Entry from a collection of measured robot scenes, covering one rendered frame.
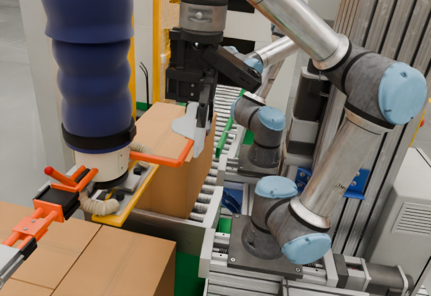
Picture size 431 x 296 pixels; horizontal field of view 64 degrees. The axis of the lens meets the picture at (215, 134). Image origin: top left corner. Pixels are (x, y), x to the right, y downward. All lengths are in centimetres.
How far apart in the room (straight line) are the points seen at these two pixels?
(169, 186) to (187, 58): 122
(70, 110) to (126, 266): 87
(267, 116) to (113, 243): 97
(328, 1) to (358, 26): 937
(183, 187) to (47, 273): 69
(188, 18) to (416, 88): 49
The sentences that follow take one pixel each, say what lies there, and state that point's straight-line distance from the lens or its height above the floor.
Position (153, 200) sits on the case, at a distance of 183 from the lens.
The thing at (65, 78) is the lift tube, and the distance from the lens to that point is 105.
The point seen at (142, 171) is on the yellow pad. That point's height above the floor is 108.
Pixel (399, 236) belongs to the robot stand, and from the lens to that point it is 131.
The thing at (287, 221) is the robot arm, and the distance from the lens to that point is 91.
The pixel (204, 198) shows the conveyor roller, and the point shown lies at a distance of 207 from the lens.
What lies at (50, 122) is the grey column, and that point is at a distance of 277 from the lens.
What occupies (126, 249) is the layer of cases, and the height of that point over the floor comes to 54.
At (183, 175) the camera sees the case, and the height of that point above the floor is 86.
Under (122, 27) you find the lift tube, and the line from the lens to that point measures 99.
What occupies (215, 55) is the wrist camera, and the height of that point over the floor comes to 169.
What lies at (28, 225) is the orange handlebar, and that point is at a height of 119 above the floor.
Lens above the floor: 184
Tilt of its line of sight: 28 degrees down
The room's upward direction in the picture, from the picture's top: 6 degrees clockwise
